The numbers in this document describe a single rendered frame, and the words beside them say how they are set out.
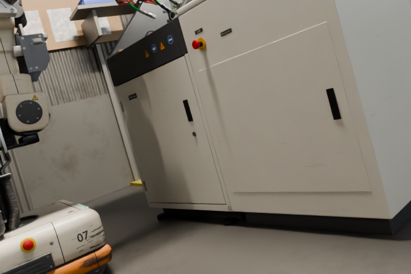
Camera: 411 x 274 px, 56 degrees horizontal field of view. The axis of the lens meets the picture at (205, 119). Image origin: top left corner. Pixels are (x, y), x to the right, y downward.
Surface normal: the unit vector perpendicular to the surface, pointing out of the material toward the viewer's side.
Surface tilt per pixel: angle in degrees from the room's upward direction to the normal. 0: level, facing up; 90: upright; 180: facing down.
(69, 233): 90
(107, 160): 90
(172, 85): 90
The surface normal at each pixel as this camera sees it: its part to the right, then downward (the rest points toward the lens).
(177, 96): -0.72, 0.23
